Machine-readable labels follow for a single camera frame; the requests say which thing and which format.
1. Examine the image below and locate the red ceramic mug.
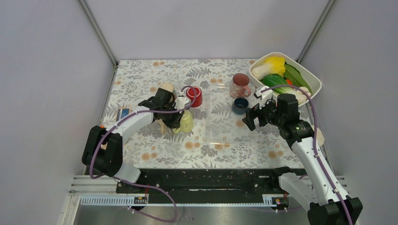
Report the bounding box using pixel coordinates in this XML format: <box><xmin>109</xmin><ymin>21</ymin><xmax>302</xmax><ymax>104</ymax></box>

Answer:
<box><xmin>186</xmin><ymin>86</ymin><xmax>203</xmax><ymax>108</ymax></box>

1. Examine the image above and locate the white vegetable basin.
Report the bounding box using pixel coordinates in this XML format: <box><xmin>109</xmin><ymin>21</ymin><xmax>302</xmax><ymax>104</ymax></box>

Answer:
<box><xmin>248</xmin><ymin>52</ymin><xmax>322</xmax><ymax>98</ymax></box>

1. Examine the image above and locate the clear plastic tray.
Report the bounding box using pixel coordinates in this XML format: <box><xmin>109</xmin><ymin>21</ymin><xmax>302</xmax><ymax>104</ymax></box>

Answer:
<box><xmin>205</xmin><ymin>83</ymin><xmax>255</xmax><ymax>146</ymax></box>

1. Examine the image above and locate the dark green leaf vegetable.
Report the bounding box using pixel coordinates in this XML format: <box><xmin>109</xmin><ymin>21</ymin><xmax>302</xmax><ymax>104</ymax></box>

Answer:
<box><xmin>283</xmin><ymin>63</ymin><xmax>312</xmax><ymax>93</ymax></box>

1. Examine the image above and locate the cream floral ceramic mug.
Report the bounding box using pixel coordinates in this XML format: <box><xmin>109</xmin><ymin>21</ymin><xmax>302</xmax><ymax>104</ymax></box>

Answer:
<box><xmin>159</xmin><ymin>82</ymin><xmax>176</xmax><ymax>99</ymax></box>

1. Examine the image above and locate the blue ribbed ceramic mug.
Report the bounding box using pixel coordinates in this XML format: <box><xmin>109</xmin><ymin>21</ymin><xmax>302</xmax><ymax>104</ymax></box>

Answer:
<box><xmin>232</xmin><ymin>97</ymin><xmax>249</xmax><ymax>115</ymax></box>

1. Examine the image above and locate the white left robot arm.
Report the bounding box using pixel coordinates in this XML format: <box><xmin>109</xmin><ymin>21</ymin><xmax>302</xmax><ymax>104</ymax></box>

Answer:
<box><xmin>82</xmin><ymin>88</ymin><xmax>191</xmax><ymax>193</ymax></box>

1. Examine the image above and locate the white mushroom toy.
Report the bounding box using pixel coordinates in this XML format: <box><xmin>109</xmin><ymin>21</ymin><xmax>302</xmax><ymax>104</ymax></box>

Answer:
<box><xmin>297</xmin><ymin>86</ymin><xmax>312</xmax><ymax>97</ymax></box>

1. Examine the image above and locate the right aluminium frame post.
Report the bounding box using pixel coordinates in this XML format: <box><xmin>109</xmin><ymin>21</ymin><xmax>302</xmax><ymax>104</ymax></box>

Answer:
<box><xmin>296</xmin><ymin>0</ymin><xmax>336</xmax><ymax>63</ymax></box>

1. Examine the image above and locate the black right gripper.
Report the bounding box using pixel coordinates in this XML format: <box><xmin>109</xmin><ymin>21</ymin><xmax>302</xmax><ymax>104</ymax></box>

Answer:
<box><xmin>242</xmin><ymin>96</ymin><xmax>285</xmax><ymax>131</ymax></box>

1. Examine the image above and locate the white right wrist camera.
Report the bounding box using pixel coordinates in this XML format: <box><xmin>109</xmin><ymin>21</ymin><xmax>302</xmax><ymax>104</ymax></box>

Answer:
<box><xmin>253</xmin><ymin>85</ymin><xmax>273</xmax><ymax>107</ymax></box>

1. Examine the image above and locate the aluminium corner frame post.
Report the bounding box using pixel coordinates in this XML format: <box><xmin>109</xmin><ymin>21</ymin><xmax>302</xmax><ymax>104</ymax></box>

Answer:
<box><xmin>78</xmin><ymin>0</ymin><xmax>118</xmax><ymax>68</ymax></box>

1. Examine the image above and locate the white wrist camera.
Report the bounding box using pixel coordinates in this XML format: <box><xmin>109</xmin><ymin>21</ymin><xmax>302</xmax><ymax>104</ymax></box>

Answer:
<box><xmin>175</xmin><ymin>96</ymin><xmax>191</xmax><ymax>110</ymax></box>
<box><xmin>253</xmin><ymin>85</ymin><xmax>273</xmax><ymax>107</ymax></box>

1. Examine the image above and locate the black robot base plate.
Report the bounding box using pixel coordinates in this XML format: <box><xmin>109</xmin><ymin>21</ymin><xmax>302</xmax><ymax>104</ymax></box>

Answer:
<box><xmin>116</xmin><ymin>167</ymin><xmax>307</xmax><ymax>206</ymax></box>

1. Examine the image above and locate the green bok choy toy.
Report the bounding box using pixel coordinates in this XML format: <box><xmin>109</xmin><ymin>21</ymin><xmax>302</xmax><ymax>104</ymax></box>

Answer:
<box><xmin>262</xmin><ymin>74</ymin><xmax>307</xmax><ymax>104</ymax></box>

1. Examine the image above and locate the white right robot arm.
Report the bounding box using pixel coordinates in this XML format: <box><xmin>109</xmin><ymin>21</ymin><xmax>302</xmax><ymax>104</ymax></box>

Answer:
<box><xmin>242</xmin><ymin>94</ymin><xmax>363</xmax><ymax>225</ymax></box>

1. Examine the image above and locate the pink patterned mug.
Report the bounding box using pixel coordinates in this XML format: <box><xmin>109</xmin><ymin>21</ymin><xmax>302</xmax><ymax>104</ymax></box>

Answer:
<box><xmin>230</xmin><ymin>73</ymin><xmax>252</xmax><ymax>98</ymax></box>

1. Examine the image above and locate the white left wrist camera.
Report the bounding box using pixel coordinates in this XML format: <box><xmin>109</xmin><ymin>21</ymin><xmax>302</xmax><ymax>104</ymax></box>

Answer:
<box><xmin>175</xmin><ymin>96</ymin><xmax>191</xmax><ymax>110</ymax></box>

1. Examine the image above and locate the yellow-green ceramic mug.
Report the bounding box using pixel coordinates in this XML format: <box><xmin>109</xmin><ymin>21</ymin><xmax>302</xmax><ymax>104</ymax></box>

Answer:
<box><xmin>172</xmin><ymin>110</ymin><xmax>194</xmax><ymax>134</ymax></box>

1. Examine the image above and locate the blue orange sponge pack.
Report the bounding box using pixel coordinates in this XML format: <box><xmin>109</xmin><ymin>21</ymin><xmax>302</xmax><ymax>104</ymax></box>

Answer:
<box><xmin>115</xmin><ymin>108</ymin><xmax>130</xmax><ymax>121</ymax></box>

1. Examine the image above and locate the yellow napa cabbage toy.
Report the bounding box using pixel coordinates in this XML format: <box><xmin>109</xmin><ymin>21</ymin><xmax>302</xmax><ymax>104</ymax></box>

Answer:
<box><xmin>251</xmin><ymin>56</ymin><xmax>286</xmax><ymax>80</ymax></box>

